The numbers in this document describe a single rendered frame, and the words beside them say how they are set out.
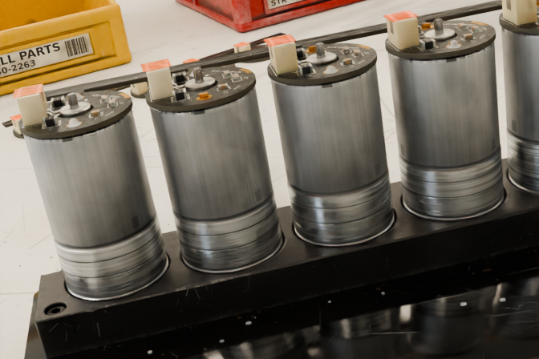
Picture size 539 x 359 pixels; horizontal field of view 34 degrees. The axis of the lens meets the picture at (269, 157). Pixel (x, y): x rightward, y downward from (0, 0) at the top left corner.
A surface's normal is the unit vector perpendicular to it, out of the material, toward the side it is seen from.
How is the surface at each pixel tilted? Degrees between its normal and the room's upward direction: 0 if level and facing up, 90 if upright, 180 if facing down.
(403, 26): 90
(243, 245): 90
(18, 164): 0
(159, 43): 0
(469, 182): 90
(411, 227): 0
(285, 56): 90
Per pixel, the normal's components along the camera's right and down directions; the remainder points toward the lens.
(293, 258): -0.15, -0.91
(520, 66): -0.83, 0.33
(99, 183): 0.37, 0.31
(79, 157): 0.13, 0.37
